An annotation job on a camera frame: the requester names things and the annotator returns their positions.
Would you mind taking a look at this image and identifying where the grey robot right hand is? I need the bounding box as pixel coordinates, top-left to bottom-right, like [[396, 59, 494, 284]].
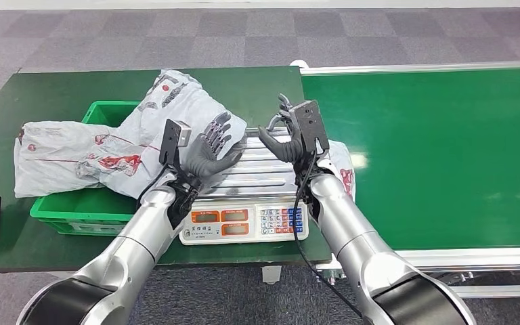
[[257, 93, 309, 165]]

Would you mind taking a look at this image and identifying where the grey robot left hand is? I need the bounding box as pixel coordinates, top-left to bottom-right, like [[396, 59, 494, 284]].
[[182, 111, 246, 181]]

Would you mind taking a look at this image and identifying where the large grey mailer bag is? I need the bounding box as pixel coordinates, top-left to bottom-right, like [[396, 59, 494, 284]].
[[74, 68, 248, 200]]

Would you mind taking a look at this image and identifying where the steel scale tray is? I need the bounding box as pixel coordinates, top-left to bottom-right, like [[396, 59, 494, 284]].
[[196, 127, 308, 201]]

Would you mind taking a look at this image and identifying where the small crumpled grey mailer bag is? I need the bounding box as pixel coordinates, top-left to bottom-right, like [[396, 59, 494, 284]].
[[327, 139, 358, 204]]

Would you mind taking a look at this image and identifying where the dark green table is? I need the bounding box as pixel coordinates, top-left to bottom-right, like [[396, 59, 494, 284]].
[[0, 66, 333, 274]]

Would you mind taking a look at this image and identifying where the white electronic weighing scale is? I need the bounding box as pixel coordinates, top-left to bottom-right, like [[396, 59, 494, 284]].
[[178, 127, 311, 246]]

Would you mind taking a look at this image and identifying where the white table leg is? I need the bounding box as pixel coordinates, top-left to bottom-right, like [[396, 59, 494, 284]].
[[261, 265, 284, 286]]

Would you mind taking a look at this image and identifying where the green plastic crate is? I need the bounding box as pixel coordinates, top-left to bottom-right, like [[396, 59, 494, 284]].
[[29, 100, 144, 237]]

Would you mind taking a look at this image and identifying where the grey mailer bag, red stripe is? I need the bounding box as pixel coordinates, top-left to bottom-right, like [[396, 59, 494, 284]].
[[13, 121, 124, 200]]

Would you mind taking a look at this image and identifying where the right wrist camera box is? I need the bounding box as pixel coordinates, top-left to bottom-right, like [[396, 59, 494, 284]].
[[292, 99, 331, 156]]

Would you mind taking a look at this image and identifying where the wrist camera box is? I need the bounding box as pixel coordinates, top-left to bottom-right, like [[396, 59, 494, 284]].
[[292, 99, 331, 156], [158, 118, 193, 168]]

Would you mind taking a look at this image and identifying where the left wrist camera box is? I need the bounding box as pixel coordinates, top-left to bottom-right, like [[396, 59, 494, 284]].
[[158, 118, 193, 168]]

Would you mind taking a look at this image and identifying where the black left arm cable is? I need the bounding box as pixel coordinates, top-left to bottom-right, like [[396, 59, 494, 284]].
[[136, 162, 172, 208]]

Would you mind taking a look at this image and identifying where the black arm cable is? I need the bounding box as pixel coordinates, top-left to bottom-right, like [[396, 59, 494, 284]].
[[136, 162, 172, 208], [291, 151, 365, 320]]

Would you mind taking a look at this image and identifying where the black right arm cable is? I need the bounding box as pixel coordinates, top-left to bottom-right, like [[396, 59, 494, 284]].
[[291, 151, 365, 320]]

